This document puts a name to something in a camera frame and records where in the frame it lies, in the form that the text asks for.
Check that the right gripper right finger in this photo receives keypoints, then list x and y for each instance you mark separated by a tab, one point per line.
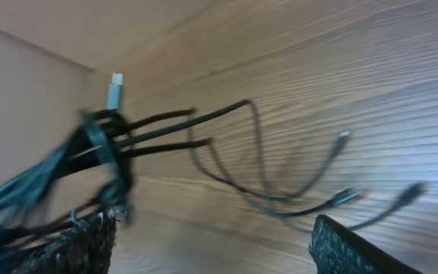
338	250

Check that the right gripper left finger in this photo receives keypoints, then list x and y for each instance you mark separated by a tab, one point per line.
85	249

